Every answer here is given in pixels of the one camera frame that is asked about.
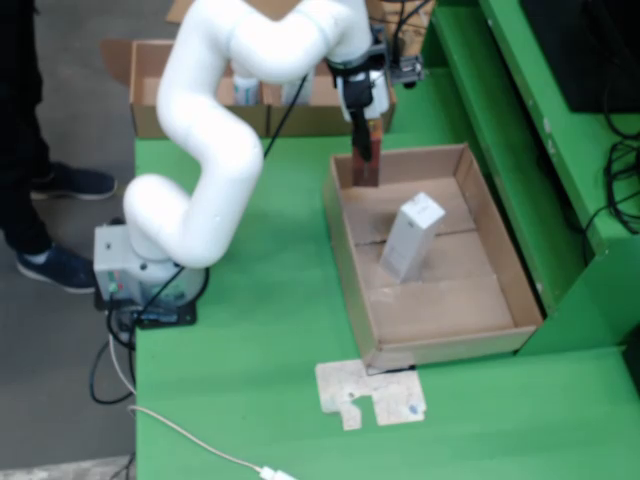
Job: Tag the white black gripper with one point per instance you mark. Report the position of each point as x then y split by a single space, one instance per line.
362 90

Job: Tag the dark red carton box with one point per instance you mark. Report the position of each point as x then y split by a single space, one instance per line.
367 172

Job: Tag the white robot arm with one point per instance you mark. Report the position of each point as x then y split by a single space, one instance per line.
210 150

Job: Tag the brown cardboard boxes pile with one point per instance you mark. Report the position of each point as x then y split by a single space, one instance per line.
415 45

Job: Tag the tall white carton box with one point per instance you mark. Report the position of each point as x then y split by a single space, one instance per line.
412 235

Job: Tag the flat cardboard sheet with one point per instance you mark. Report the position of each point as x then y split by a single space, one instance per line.
280 7

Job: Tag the shallow cardboard tray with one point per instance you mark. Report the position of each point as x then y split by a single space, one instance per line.
450 300

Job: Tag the cardboard box with divider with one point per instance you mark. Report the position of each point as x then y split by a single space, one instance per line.
150 70

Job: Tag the white carton with cow print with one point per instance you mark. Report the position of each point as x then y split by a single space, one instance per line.
309 92

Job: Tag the white bottle with round cap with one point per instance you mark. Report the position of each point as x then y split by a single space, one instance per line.
246 92

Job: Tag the green metal shelf unit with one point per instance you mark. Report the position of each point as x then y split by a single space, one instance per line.
525 175

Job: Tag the black monitor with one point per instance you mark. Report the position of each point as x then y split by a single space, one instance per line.
575 50

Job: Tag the white scribbled paper cutout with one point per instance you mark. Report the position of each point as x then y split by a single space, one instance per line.
370 390

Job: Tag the dark blue sneaker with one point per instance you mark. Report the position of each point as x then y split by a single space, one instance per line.
80 182
57 270

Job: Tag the person's dark trouser legs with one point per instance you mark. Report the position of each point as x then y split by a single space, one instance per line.
15 125

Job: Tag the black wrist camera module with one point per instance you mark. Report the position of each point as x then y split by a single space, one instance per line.
407 70

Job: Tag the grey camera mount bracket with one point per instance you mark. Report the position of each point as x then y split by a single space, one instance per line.
377 50

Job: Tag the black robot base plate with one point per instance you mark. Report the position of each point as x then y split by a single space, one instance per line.
185 320

